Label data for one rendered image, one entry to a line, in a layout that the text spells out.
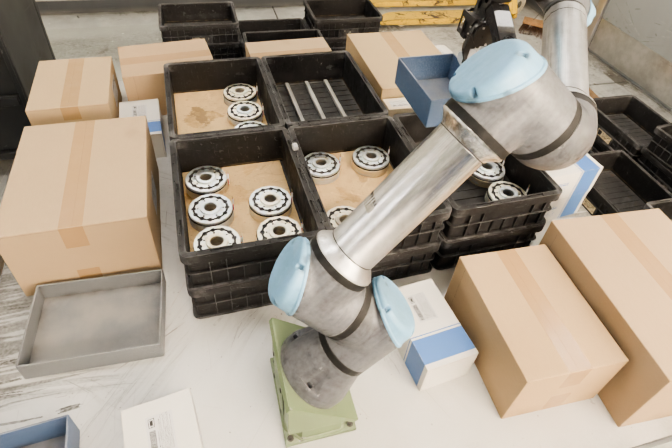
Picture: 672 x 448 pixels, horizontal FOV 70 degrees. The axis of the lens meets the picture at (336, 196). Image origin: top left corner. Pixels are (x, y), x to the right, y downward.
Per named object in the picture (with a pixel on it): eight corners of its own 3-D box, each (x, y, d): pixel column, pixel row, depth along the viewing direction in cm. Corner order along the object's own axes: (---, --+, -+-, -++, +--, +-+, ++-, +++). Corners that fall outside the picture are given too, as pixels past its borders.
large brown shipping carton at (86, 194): (162, 273, 119) (146, 216, 105) (26, 296, 111) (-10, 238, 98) (158, 170, 146) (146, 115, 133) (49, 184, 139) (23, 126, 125)
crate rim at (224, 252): (326, 241, 103) (327, 233, 101) (180, 267, 95) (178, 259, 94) (286, 133, 130) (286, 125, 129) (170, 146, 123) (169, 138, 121)
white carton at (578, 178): (562, 165, 148) (574, 142, 142) (589, 191, 140) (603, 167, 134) (508, 176, 142) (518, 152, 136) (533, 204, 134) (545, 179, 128)
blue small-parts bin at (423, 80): (484, 120, 112) (493, 94, 107) (425, 127, 108) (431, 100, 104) (447, 77, 126) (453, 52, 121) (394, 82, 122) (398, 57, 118)
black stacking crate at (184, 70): (285, 160, 137) (285, 127, 129) (177, 174, 129) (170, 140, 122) (260, 89, 164) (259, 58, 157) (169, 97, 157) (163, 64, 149)
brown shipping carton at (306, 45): (320, 74, 197) (322, 36, 186) (337, 103, 182) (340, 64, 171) (247, 81, 189) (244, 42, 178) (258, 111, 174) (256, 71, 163)
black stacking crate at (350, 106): (384, 147, 145) (389, 115, 137) (286, 160, 137) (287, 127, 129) (344, 81, 172) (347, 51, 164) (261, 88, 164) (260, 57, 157)
